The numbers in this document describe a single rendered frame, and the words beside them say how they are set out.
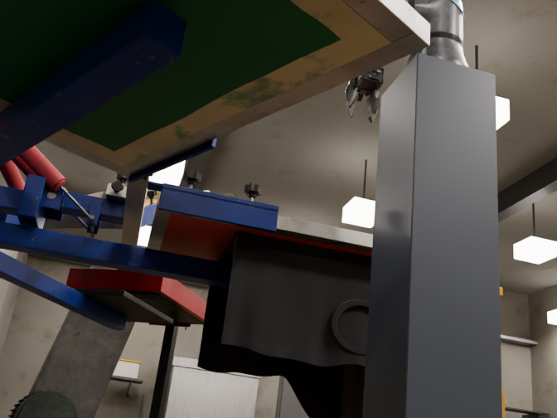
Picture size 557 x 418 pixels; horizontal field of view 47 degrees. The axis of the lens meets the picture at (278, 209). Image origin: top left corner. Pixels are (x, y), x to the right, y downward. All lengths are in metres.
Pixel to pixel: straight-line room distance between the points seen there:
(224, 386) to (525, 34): 6.89
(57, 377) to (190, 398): 5.32
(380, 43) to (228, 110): 0.32
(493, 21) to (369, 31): 5.78
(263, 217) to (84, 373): 3.97
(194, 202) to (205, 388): 9.06
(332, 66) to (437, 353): 0.51
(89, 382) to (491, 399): 4.52
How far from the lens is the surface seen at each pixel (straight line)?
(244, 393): 10.69
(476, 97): 1.37
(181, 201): 1.59
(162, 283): 2.71
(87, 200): 1.87
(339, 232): 1.67
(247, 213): 1.60
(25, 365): 11.91
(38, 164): 1.85
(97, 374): 5.46
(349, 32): 0.92
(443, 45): 1.45
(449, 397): 1.14
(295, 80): 1.02
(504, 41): 6.92
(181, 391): 10.51
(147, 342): 11.94
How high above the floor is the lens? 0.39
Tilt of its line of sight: 22 degrees up
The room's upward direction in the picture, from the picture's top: 7 degrees clockwise
